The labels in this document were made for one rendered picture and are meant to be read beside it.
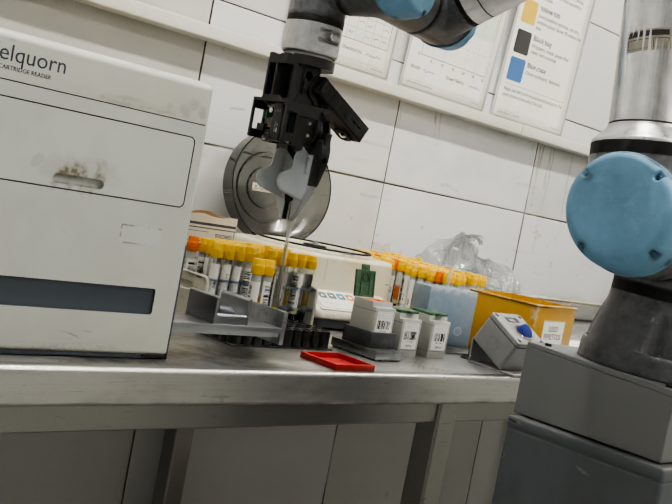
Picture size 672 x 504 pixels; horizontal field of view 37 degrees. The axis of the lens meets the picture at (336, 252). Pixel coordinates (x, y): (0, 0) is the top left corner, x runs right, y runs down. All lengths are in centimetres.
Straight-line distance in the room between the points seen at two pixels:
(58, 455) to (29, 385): 86
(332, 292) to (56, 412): 69
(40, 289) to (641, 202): 58
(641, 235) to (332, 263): 72
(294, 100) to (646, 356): 54
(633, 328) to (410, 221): 117
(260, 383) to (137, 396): 16
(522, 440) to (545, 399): 5
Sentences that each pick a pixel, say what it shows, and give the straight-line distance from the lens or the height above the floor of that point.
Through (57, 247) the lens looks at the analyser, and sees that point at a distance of 100.
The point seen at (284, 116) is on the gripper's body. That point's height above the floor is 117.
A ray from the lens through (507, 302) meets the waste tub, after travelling 165.
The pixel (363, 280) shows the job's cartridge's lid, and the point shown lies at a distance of 140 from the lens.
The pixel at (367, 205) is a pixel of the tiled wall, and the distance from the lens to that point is 214.
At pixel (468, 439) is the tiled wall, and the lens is 258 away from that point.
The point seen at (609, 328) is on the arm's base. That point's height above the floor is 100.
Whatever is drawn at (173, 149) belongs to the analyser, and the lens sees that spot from 105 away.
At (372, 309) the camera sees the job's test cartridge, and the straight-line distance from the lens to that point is 136.
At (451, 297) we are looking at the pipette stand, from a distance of 157.
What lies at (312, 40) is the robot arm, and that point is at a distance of 129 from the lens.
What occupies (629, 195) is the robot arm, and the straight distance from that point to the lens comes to 100.
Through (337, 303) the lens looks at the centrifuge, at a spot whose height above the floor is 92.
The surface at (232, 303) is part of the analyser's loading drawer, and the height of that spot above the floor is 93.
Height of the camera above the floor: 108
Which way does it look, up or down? 3 degrees down
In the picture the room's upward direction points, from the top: 11 degrees clockwise
